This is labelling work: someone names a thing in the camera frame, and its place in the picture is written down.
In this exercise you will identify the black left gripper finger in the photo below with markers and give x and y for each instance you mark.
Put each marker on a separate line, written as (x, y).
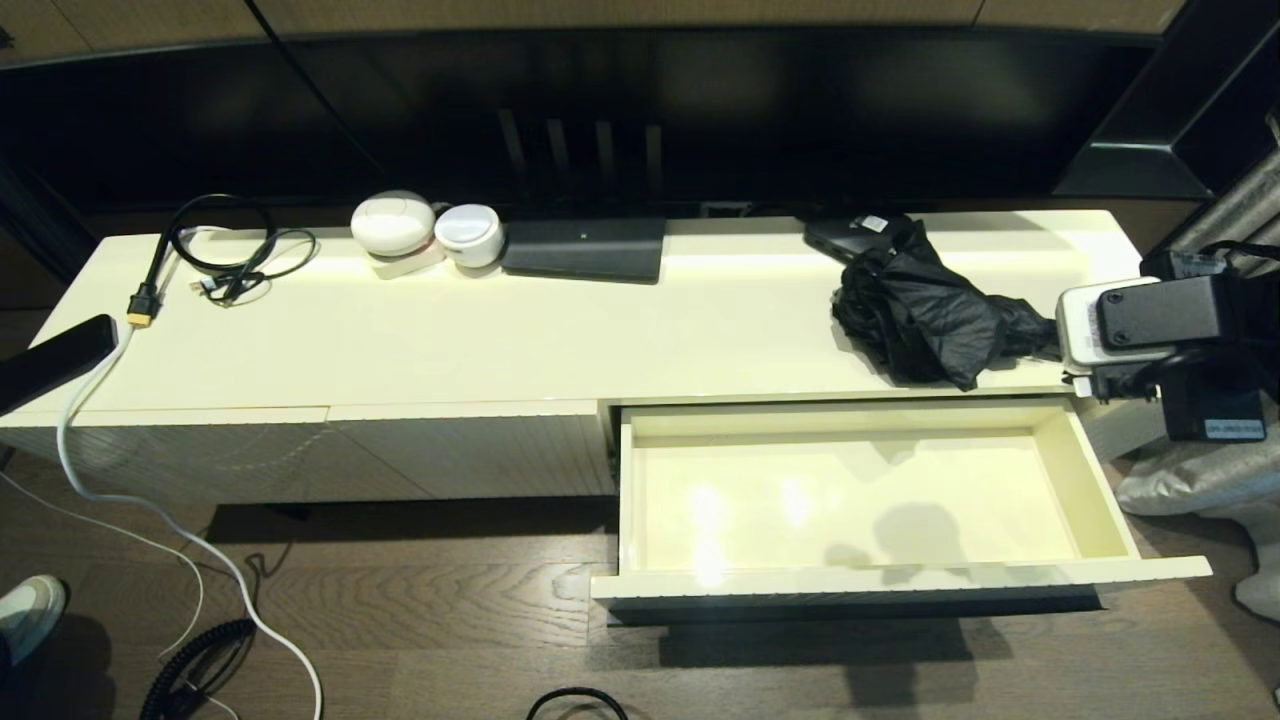
(60, 350)
(60, 375)

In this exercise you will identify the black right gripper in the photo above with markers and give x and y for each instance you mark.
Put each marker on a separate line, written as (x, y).
(1215, 405)

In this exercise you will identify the black folding umbrella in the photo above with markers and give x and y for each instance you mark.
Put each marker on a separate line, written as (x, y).
(920, 320)

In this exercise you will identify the white fluted drawer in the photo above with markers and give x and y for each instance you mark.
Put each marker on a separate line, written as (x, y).
(850, 500)

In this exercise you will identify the white tv cabinet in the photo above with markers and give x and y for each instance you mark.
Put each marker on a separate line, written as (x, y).
(500, 330)

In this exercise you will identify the grey curtain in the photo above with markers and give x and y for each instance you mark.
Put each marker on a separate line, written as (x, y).
(1230, 210)

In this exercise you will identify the white fluted cabinet door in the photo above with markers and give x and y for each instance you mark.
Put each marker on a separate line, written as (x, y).
(260, 460)
(480, 450)

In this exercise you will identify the white shoe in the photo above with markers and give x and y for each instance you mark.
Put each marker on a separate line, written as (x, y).
(32, 610)

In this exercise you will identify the white fabric bundle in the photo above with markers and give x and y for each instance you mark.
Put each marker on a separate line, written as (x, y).
(1258, 600)

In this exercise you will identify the small black box with label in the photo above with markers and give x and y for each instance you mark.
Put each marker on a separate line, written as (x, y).
(835, 238)

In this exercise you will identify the large round white device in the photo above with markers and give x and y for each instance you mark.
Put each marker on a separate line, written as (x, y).
(393, 225)

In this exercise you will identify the small white cylindrical device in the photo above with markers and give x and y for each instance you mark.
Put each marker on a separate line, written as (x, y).
(470, 236)

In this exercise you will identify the black flat television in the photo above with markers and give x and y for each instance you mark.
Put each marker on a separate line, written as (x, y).
(700, 100)

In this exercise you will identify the flat black set-top box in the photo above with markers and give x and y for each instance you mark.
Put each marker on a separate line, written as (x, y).
(585, 250)

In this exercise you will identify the white black wrist camera box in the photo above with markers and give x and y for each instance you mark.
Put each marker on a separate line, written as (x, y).
(1150, 315)

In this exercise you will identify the black angular wall frame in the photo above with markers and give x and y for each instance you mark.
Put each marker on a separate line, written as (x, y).
(1140, 170)

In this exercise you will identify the white flat base plate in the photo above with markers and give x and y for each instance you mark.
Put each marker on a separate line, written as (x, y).
(410, 266)

